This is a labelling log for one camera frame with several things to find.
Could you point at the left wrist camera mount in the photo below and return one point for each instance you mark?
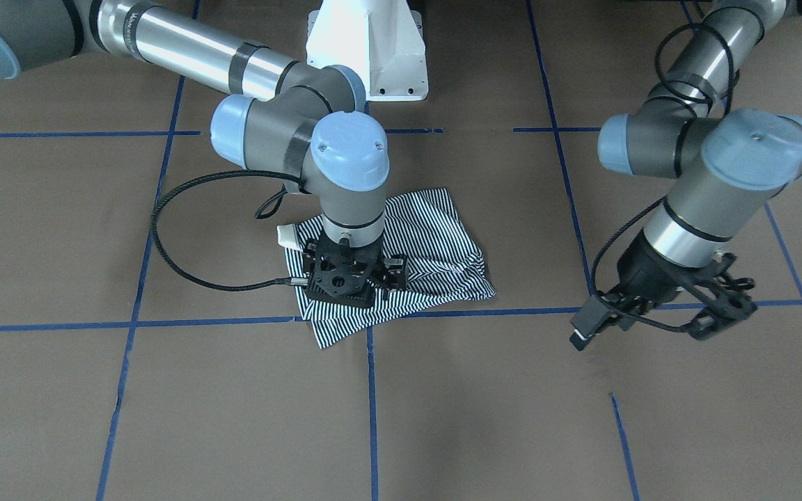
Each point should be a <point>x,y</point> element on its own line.
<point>726,299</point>

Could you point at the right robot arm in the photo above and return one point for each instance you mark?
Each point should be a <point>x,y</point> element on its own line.
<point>280,119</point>

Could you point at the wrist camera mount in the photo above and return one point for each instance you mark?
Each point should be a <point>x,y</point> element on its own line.
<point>354,296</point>
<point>726,299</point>

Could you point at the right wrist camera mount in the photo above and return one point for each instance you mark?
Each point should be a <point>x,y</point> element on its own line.
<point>354,296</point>

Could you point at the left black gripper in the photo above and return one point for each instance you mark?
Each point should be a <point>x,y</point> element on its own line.
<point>646,271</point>

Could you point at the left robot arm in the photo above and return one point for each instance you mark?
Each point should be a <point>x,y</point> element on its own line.
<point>724,168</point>

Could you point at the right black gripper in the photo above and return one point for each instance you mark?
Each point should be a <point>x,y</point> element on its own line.
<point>396,270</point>

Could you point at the brown table mat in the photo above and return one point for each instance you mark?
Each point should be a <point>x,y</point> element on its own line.
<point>119,380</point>

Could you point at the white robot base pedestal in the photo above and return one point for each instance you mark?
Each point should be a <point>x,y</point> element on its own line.
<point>381,41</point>

